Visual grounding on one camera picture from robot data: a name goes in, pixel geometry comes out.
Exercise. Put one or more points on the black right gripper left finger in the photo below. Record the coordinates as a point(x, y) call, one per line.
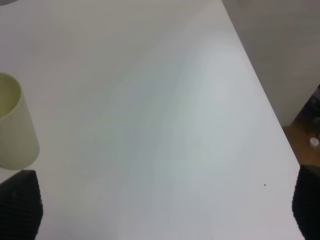
point(21, 206)

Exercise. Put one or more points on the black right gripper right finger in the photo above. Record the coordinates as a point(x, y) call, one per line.
point(306, 201)

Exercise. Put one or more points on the pale green plastic cup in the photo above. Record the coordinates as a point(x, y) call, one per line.
point(19, 145)

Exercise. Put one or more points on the small white cap on floor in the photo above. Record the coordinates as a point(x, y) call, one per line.
point(314, 142)

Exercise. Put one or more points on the dark object on floor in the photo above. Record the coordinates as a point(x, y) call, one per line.
point(310, 112)

